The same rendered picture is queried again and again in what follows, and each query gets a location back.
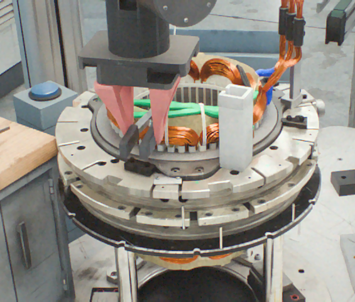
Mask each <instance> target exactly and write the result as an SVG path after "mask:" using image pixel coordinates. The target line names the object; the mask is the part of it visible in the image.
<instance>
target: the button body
mask: <svg viewBox="0 0 355 302"><path fill-rule="evenodd" d="M47 82H50V83H53V84H55V85H57V87H59V88H60V89H61V90H62V94H61V95H60V96H59V97H58V98H56V99H54V100H51V101H44V102H39V101H33V100H31V99H30V98H29V97H28V93H29V91H30V90H31V88H30V89H27V90H25V91H23V92H20V93H17V94H15V95H13V101H14V108H15V113H16V120H17V123H18V124H20V125H23V126H27V127H29V128H32V129H34V130H38V131H40V132H43V133H46V134H48V135H51V136H54V137H55V127H56V124H57V121H58V119H59V117H60V115H61V114H62V112H63V111H64V110H65V109H66V108H67V107H73V108H74V104H73V101H74V100H75V99H77V98H78V96H79V94H78V93H77V92H75V91H72V90H70V89H67V88H65V87H63V86H61V85H59V84H56V83H54V82H52V81H47ZM64 216H65V225H66V230H67V239H68V244H69V243H70V242H73V241H74V240H76V239H78V238H80V237H82V236H83V235H85V234H86V233H85V232H84V231H82V230H81V229H80V228H79V227H78V226H76V225H75V224H74V223H73V221H72V219H69V218H68V217H67V216H66V214H65V213H64Z"/></svg>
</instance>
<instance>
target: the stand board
mask: <svg viewBox="0 0 355 302"><path fill-rule="evenodd" d="M9 126H10V130H8V131H6V132H3V133H1V134H0V190H2V189H3V188H5V187H6V186H8V185H10V184H11V183H12V182H14V181H16V180H17V179H19V178H20V177H22V176H24V175H25V174H27V173H29V172H30V171H32V170H33V169H35V168H37V167H38V166H39V165H42V164H43V163H44V162H46V161H48V160H49V159H51V158H52V157H54V156H56V155H57V154H58V149H57V144H56V139H55V137H54V136H51V135H48V134H46V133H43V132H40V131H38V130H34V129H32V128H29V127H27V126H23V125H20V124H18V123H15V122H12V121H9V120H6V119H4V118H1V117H0V130H1V129H3V128H6V127H9Z"/></svg>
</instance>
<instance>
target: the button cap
mask: <svg viewBox="0 0 355 302"><path fill-rule="evenodd" d="M57 93H58V87H57V85H55V84H53V83H50V82H44V83H40V84H37V85H35V86H33V87H32V88H31V95H32V96H34V97H36V98H47V97H50V96H54V95H56V94H57Z"/></svg>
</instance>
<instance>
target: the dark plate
mask: <svg viewBox="0 0 355 302"><path fill-rule="evenodd" d="M233 296H234V297H233ZM139 302H256V300H255V297H254V296H253V294H252V292H251V291H250V290H249V289H248V287H247V286H246V285H245V284H243V283H242V282H241V281H240V280H238V279H236V278H235V277H233V276H230V275H228V274H225V273H222V272H217V271H211V270H205V269H191V270H187V271H185V270H181V271H174V272H169V273H167V274H163V275H161V276H158V277H156V278H154V279H152V280H150V281H149V282H147V283H146V284H145V285H144V286H143V287H142V288H141V289H140V290H139Z"/></svg>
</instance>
